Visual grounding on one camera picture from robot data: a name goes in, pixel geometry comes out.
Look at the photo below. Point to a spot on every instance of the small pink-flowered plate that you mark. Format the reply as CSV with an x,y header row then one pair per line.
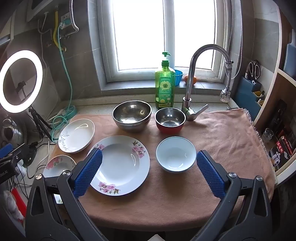
x,y
57,164

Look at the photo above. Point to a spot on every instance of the blue plastic cup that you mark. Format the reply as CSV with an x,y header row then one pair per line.
x,y
178,77

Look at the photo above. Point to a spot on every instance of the white water heater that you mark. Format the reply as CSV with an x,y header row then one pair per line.
x,y
39,7

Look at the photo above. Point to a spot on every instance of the wooden shelf cabinet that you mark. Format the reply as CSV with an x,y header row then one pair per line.
x,y
277,92

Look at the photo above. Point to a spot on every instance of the blue knife holder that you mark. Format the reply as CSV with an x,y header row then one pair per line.
x,y
245,92

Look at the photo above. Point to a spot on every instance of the green dish soap bottle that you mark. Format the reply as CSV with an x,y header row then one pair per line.
x,y
164,88

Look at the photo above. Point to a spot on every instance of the white framed window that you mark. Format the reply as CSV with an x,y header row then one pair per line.
x,y
138,34

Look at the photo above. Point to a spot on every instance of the black tripod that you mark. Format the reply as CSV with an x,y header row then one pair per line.
x,y
38,120

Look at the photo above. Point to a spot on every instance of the black box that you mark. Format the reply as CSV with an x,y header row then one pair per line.
x,y
279,113

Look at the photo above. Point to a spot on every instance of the pink towel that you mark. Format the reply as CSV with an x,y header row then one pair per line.
x,y
185,197

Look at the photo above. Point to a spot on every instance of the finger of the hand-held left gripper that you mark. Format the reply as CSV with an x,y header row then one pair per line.
x,y
5,149
19,153

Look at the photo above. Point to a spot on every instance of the printed appliance box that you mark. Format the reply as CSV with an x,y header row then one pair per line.
x,y
283,148

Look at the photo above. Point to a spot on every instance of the steel pot lid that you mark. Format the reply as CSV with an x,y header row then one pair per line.
x,y
17,132

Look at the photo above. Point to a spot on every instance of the light blue ceramic bowl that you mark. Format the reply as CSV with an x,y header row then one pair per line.
x,y
175,153

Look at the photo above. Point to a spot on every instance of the large pink-flowered white plate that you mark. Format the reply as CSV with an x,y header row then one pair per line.
x,y
120,162

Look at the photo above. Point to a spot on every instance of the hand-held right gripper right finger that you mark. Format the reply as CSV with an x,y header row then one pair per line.
x,y
209,171

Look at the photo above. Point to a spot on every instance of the orange fruit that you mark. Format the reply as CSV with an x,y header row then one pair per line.
x,y
186,79

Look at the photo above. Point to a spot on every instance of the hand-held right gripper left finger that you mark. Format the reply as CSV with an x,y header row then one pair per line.
x,y
89,171

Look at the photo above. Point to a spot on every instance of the chrome kitchen faucet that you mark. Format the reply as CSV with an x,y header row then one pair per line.
x,y
192,69

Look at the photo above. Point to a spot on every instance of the light blue cutting board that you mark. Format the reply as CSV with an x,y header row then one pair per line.
x,y
290,58

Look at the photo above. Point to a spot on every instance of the yellow pipe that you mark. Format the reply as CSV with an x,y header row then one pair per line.
x,y
55,27

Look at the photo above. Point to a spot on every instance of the red steel-lined bowl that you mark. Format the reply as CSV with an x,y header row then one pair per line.
x,y
170,129

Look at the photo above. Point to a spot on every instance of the white plate grey leaf print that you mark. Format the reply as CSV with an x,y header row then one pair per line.
x,y
78,134

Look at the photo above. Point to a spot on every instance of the clear drinking glass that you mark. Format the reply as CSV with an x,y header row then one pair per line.
x,y
268,135

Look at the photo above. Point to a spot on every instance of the wall socket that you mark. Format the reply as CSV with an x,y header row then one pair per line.
x,y
64,18

